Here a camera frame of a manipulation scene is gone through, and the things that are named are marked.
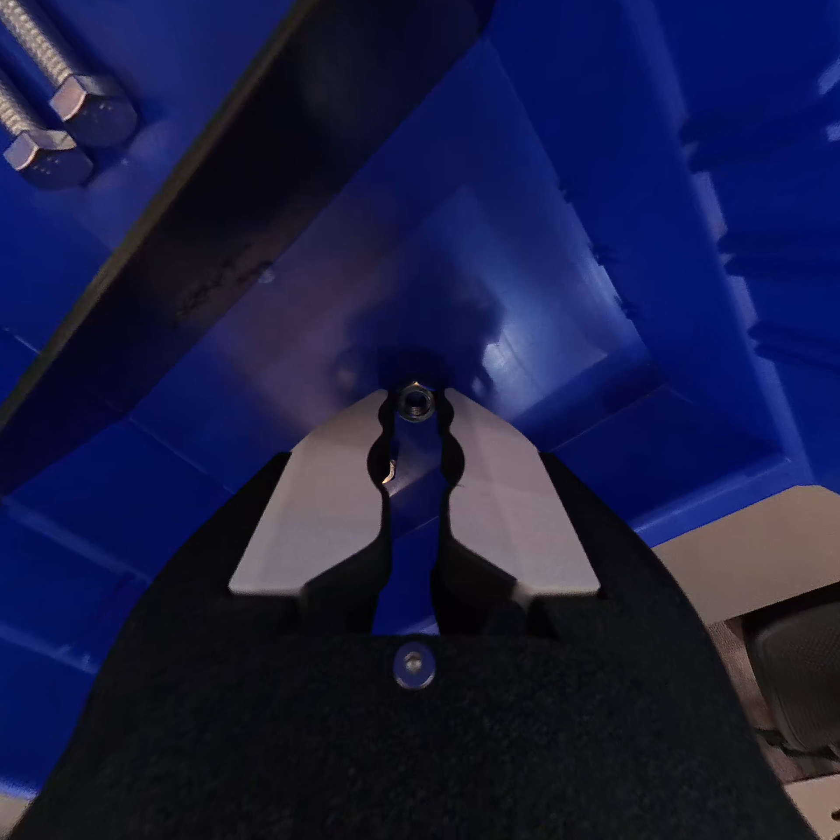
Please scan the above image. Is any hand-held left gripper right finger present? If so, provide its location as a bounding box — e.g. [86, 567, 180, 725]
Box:
[430, 387, 602, 636]

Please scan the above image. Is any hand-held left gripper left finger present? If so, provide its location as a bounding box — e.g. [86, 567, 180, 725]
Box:
[227, 387, 396, 636]

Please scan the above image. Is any steel hex nut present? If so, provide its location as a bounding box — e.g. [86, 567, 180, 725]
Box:
[396, 382, 436, 425]

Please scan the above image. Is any blue plastic bin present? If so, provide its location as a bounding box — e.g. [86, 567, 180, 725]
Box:
[0, 0, 840, 805]

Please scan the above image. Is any black bin divider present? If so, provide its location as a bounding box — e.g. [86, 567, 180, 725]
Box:
[0, 0, 496, 496]

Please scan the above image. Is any steel hex bolt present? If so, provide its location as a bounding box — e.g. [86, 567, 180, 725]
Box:
[0, 0, 140, 151]
[0, 69, 96, 193]

